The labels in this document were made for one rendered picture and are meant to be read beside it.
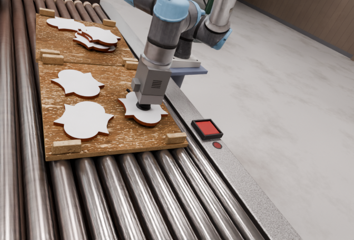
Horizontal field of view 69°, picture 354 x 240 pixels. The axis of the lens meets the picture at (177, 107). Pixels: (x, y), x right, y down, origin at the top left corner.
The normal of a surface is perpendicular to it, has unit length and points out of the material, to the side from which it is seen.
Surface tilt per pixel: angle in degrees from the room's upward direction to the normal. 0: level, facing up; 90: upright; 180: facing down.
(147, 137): 0
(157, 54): 90
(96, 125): 0
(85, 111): 0
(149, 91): 90
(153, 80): 90
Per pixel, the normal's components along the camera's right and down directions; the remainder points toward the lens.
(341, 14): -0.78, 0.11
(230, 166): 0.30, -0.79
